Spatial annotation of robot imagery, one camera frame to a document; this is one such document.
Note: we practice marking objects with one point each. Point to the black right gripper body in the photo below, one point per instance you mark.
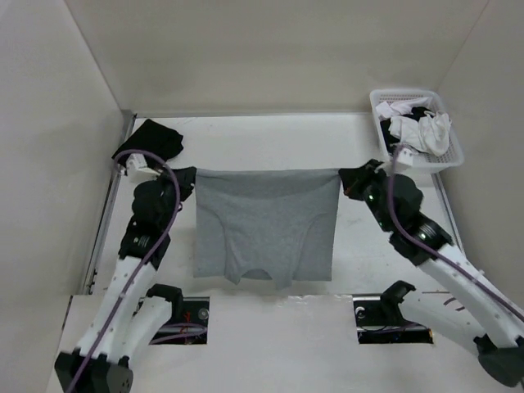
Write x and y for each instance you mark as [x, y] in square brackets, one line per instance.
[372, 192]

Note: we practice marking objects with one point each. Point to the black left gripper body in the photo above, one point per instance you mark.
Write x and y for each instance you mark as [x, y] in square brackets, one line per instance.
[169, 187]

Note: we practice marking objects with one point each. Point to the grey tank top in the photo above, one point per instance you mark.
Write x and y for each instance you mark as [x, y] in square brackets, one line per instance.
[266, 225]

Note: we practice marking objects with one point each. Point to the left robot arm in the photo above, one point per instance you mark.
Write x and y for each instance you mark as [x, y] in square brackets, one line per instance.
[134, 307]

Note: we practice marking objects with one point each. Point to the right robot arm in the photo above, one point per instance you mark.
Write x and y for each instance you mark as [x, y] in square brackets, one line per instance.
[477, 316]

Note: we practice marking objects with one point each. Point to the folded black tank top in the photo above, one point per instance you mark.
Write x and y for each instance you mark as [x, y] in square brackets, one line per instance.
[156, 138]

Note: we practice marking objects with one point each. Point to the black tank top in basket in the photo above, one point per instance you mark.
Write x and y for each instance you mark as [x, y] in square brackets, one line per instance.
[404, 129]

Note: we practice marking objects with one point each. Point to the white plastic laundry basket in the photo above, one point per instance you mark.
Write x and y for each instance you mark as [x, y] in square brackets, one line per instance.
[422, 162]

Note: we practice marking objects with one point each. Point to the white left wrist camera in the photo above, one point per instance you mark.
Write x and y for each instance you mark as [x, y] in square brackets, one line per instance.
[135, 167]

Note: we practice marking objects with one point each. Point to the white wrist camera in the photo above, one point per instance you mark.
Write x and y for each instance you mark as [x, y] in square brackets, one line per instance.
[400, 161]
[135, 167]

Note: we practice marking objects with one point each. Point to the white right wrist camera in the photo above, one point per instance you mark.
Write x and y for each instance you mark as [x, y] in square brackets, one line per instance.
[400, 161]

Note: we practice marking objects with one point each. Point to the aluminium table edge rail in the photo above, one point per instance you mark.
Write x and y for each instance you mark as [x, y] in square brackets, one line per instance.
[90, 271]

